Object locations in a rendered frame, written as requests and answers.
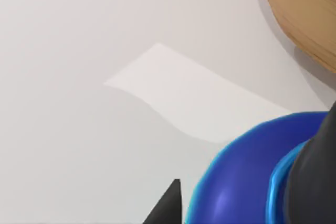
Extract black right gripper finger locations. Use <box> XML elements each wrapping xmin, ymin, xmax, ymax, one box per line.
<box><xmin>142</xmin><ymin>178</ymin><xmax>182</xmax><ymax>224</ymax></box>

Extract blue bottle with black cap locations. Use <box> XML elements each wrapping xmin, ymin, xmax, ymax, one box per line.
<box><xmin>183</xmin><ymin>102</ymin><xmax>336</xmax><ymax>224</ymax></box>

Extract round wooden coaster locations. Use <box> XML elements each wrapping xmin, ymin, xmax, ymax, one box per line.
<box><xmin>253</xmin><ymin>0</ymin><xmax>336</xmax><ymax>74</ymax></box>

